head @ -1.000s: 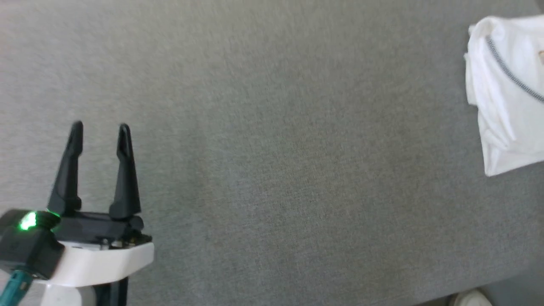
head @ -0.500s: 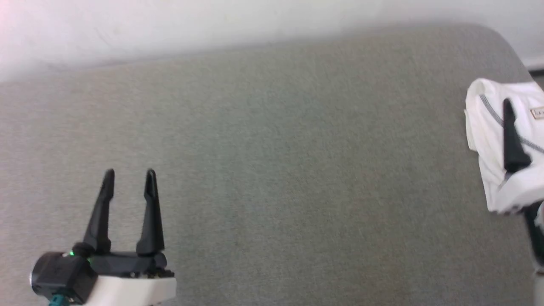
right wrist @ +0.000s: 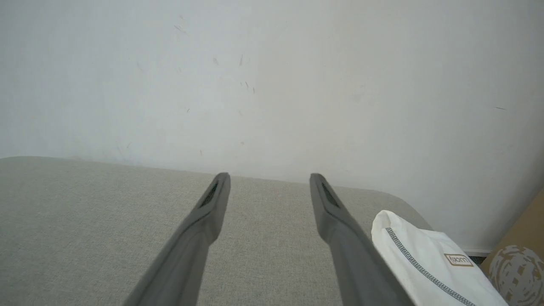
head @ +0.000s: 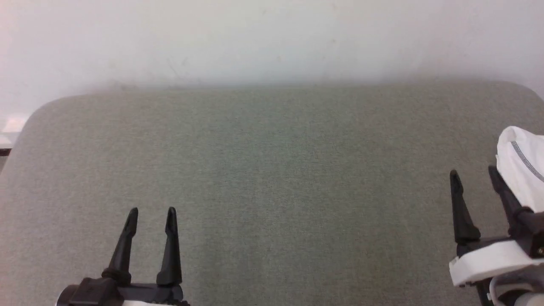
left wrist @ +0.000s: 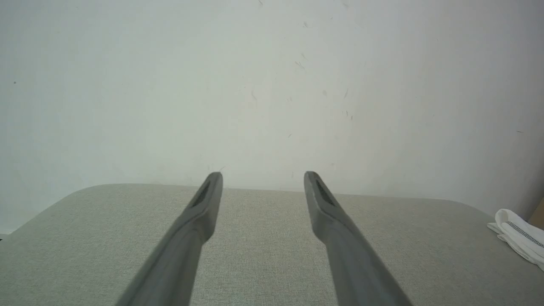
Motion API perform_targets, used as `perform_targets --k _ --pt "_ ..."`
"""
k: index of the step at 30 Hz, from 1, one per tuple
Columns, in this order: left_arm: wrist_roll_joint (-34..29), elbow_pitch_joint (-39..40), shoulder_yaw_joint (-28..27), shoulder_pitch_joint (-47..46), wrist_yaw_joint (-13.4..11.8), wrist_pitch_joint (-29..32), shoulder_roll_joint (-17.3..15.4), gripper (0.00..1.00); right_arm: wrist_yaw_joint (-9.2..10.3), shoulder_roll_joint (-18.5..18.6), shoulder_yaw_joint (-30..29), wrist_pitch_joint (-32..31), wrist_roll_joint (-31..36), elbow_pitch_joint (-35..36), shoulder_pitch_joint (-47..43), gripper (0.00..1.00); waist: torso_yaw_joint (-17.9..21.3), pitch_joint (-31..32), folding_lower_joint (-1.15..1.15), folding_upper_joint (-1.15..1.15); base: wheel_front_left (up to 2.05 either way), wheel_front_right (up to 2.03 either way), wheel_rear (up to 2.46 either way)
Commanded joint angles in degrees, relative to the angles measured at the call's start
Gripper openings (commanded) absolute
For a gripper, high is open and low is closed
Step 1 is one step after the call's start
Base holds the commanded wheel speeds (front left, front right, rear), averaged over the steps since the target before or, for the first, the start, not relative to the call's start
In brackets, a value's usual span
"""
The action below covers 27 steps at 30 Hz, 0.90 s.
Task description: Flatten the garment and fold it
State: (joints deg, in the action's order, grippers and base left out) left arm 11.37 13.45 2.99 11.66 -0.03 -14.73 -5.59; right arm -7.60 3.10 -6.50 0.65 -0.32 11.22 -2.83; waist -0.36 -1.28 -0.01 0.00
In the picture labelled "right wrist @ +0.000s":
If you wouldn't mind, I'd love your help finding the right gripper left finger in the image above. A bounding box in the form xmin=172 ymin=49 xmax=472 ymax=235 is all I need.
xmin=123 ymin=172 xmax=231 ymax=306

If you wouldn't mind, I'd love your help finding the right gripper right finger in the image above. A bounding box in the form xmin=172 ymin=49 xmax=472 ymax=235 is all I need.
xmin=309 ymin=173 xmax=415 ymax=306

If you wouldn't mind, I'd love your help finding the white shirt with grey stitching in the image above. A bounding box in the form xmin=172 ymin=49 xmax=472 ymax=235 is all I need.
xmin=371 ymin=210 xmax=508 ymax=306

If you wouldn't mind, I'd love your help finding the grey fabric sofa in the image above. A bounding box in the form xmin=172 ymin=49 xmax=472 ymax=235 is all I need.
xmin=0 ymin=156 xmax=434 ymax=306

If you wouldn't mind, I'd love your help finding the beige patterned ball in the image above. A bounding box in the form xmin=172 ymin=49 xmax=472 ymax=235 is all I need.
xmin=488 ymin=245 xmax=544 ymax=306

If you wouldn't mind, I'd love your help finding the brown cardboard box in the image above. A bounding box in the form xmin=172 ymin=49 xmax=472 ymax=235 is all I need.
xmin=480 ymin=189 xmax=544 ymax=306

